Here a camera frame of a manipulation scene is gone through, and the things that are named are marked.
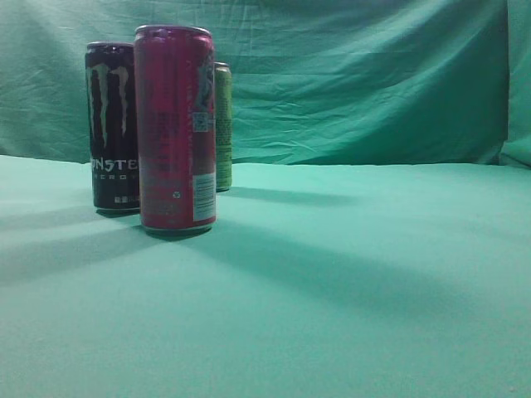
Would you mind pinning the yellow green drink can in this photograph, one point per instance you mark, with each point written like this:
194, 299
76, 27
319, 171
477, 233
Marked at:
223, 107

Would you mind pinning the pink red drink can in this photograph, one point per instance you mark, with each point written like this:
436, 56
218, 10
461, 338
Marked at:
174, 83

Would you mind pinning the green table cloth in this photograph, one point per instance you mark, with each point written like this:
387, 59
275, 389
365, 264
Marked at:
316, 281

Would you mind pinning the green backdrop cloth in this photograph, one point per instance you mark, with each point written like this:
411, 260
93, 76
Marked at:
314, 82

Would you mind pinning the black Monster energy can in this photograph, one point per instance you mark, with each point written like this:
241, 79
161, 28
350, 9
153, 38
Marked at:
110, 87

